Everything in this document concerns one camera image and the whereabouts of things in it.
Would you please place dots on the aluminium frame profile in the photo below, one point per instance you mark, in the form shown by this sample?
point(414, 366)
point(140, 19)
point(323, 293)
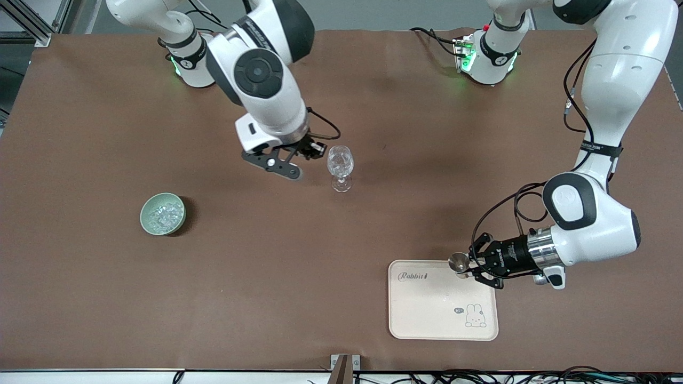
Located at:
point(32, 29)

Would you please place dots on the green ceramic bowl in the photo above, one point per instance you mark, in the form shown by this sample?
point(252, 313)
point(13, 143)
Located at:
point(147, 213)

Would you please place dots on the brown table cover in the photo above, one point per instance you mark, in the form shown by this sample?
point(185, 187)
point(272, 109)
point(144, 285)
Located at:
point(160, 293)

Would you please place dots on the metal table bracket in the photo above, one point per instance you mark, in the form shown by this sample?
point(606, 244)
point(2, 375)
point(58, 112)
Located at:
point(344, 368)

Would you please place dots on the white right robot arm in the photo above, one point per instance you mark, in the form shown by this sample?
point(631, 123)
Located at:
point(267, 101)

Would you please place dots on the clear wine glass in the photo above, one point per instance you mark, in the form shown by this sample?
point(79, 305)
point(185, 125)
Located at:
point(340, 162)

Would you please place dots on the pile of clear ice cubes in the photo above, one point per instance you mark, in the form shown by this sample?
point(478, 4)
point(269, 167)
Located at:
point(164, 216)

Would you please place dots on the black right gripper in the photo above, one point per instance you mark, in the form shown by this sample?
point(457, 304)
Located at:
point(305, 146)

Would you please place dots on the beige rabbit print tray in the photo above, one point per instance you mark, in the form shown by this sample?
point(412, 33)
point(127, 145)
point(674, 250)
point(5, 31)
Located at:
point(437, 309)

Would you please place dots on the small metal jigger cup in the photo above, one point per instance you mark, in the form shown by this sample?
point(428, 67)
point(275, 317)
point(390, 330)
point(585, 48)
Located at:
point(458, 262)

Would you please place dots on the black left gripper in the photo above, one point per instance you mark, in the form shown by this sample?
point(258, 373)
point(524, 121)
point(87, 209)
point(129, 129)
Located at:
point(511, 256)

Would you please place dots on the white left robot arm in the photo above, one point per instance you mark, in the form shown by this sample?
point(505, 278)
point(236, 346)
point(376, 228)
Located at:
point(613, 80)

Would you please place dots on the white table edge rail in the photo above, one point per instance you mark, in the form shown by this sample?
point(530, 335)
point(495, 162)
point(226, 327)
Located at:
point(106, 377)

